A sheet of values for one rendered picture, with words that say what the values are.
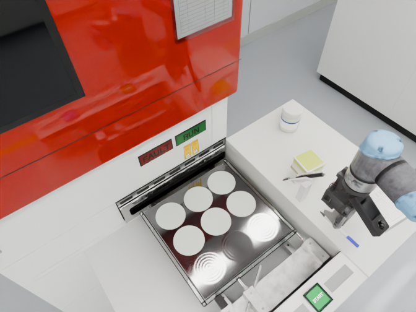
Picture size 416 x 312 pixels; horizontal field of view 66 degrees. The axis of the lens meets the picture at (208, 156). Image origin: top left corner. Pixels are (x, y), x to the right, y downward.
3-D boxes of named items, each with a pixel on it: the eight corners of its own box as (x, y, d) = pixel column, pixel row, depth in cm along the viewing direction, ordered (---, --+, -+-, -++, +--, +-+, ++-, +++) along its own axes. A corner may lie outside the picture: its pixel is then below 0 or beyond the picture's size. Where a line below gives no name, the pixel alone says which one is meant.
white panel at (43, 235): (21, 281, 103) (-65, 227, 72) (221, 158, 132) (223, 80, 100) (25, 290, 102) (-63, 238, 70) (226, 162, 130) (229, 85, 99)
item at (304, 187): (285, 190, 105) (293, 167, 94) (294, 184, 106) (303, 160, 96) (299, 204, 102) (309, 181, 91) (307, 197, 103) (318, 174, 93)
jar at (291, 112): (275, 125, 123) (278, 106, 115) (288, 116, 125) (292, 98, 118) (288, 136, 119) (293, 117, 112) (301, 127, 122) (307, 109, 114)
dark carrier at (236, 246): (144, 213, 109) (144, 212, 109) (224, 163, 121) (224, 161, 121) (205, 299, 92) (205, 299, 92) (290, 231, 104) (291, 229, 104)
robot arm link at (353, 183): (389, 173, 75) (368, 190, 72) (381, 184, 79) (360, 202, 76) (362, 153, 79) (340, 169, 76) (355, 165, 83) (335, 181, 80)
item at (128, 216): (124, 220, 113) (117, 206, 106) (223, 158, 128) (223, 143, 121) (127, 223, 112) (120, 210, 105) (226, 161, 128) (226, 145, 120)
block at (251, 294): (242, 295, 94) (242, 292, 91) (251, 288, 95) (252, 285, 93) (260, 319, 90) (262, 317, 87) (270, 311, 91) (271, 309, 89)
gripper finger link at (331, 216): (322, 215, 97) (333, 199, 90) (338, 230, 94) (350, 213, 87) (316, 221, 96) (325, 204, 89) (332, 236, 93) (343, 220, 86)
